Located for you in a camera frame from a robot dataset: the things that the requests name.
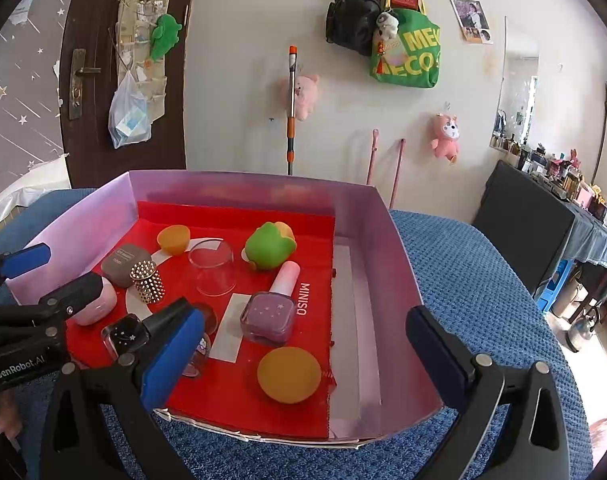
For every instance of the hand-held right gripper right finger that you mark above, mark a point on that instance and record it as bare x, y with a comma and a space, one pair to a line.
438, 350

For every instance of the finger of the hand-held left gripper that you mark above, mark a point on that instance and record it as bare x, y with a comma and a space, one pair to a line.
25, 259
83, 290

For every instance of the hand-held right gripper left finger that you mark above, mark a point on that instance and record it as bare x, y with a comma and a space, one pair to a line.
173, 360

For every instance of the black starred nail polish bottle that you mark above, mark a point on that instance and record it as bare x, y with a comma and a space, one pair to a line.
123, 337

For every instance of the pink cardboard box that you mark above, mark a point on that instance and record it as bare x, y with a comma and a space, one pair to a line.
373, 280

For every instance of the person's left hand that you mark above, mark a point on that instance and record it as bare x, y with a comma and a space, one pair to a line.
7, 415

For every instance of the pink white earbud case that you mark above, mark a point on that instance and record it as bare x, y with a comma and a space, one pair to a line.
95, 307

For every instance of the brown rounded case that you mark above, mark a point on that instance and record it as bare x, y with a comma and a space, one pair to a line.
120, 265

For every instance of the red paper liner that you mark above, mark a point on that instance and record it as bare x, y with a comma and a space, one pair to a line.
223, 400

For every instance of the gold studded cylinder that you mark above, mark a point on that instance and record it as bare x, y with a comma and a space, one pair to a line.
148, 282

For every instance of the white plastic sheet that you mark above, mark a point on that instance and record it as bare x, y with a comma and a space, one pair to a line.
28, 180

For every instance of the small orange cup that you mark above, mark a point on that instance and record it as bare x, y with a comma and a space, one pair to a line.
173, 240

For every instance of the purple nail polish pink cap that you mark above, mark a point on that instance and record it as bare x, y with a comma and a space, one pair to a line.
268, 317

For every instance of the clear plastic cup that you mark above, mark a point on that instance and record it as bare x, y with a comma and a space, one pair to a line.
211, 260

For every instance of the round orange sponge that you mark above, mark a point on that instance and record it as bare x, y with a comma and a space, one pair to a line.
288, 375

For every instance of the dark brown door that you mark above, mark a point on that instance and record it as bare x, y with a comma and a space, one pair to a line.
93, 150

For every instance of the blue stool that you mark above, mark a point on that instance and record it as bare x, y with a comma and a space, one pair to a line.
556, 285

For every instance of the metal kettle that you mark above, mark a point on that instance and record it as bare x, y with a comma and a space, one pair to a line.
583, 332

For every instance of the black covered side table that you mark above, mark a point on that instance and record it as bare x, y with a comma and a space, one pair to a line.
523, 225

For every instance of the starry grey curtain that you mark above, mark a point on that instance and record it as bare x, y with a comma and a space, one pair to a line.
23, 100

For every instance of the clear plastic bag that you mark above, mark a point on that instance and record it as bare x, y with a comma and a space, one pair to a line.
128, 120

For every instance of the pink stick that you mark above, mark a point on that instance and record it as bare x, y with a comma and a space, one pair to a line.
372, 160
397, 175

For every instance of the grey blue table cloth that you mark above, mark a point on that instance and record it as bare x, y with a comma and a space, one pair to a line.
598, 245

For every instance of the row of cosmetic bottles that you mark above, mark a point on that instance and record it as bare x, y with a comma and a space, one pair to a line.
568, 180

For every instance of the pink fox plush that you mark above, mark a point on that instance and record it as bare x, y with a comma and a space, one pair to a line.
446, 135

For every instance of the green plush toy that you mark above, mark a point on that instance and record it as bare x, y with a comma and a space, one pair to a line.
164, 35

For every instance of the beige hanging organizer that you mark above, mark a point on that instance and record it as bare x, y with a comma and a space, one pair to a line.
133, 5

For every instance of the pink bear plush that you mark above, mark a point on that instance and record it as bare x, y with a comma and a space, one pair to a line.
307, 92

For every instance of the green tote bag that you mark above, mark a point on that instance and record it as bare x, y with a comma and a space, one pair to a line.
413, 60

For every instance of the pink round charm tassel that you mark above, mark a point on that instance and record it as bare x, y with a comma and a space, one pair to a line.
391, 52

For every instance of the black backpack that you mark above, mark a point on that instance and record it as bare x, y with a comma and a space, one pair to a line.
353, 15

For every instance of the wall mirror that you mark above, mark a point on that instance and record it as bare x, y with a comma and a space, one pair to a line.
521, 85

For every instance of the wall photo poster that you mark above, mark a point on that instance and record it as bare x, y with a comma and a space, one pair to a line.
471, 17

